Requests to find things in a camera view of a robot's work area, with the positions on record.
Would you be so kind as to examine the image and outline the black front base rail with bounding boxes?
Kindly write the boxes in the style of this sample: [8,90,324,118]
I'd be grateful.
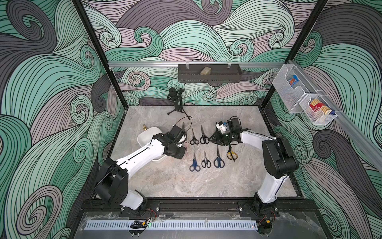
[80,197,318,219]

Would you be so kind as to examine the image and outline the beige block in tray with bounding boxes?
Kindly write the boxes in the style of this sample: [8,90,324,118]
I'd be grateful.
[200,67,212,75]

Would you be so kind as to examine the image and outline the black microphone on tripod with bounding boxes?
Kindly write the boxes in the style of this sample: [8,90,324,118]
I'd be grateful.
[167,87,191,120]

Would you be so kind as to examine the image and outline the clear wall bin lower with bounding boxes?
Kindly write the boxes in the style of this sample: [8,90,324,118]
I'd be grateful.
[299,93,338,125]

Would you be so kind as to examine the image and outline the white perforated cable duct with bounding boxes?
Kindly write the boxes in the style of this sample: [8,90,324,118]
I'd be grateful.
[84,220,258,231]

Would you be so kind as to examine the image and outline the clear wall bin upper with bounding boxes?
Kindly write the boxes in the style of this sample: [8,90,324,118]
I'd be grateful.
[273,64,309,114]

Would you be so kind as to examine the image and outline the aluminium wall rail back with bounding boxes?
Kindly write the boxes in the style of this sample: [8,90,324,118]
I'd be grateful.
[108,61,283,68]

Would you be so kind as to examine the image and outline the yellow handled scissors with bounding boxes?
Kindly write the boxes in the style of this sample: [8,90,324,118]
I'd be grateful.
[226,144,238,162]

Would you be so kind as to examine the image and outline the aluminium wall rail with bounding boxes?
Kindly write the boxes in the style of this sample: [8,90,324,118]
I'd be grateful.
[288,60,382,172]
[108,61,283,68]

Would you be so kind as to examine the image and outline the black medium scissors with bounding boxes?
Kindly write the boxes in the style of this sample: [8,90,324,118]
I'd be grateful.
[200,126,210,144]

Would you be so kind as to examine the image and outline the clear wall bin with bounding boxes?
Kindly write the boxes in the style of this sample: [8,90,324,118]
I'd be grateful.
[299,93,338,125]
[273,64,309,114]

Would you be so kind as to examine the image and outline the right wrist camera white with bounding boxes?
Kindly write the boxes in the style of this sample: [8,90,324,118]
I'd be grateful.
[215,116,242,134]

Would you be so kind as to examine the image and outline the aluminium wall rail right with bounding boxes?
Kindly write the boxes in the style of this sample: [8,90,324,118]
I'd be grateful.
[288,60,382,172]

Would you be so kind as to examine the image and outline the dark teal handled scissors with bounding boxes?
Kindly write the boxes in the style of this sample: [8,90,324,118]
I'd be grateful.
[213,145,225,168]

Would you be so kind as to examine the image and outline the red yellow boxes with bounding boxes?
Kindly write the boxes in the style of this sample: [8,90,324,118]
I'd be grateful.
[309,99,332,115]

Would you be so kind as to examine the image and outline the small black scissors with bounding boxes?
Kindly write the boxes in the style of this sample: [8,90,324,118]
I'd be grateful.
[202,151,211,168]
[190,129,200,145]

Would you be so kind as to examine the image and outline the black wall shelf tray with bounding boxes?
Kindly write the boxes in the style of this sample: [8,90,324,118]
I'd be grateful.
[178,64,242,84]

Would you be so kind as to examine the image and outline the blue red packet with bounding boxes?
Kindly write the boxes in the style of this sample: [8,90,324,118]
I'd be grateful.
[288,75,300,88]

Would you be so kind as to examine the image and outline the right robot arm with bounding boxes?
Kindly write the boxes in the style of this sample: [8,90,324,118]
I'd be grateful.
[209,129,298,210]

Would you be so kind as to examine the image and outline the blue handled scissors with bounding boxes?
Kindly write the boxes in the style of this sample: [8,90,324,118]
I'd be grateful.
[189,148,201,172]

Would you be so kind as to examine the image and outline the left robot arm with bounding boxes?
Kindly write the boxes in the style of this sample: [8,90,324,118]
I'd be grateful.
[95,134,187,210]

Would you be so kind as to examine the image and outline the white plastic storage box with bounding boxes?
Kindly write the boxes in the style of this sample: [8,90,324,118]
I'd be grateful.
[137,127,167,163]

